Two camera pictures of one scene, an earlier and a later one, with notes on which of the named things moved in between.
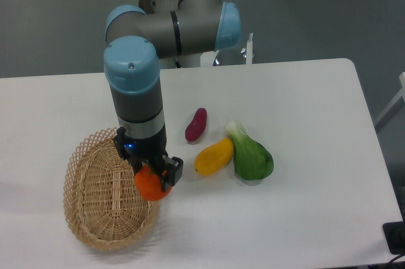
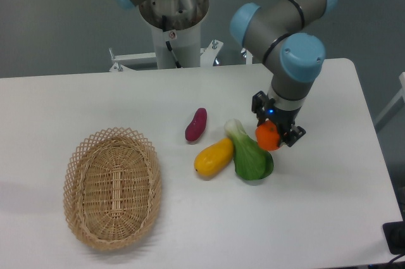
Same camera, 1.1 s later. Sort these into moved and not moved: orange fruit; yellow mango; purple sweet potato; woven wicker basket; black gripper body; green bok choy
Moved: orange fruit; black gripper body
Not moved: green bok choy; purple sweet potato; yellow mango; woven wicker basket
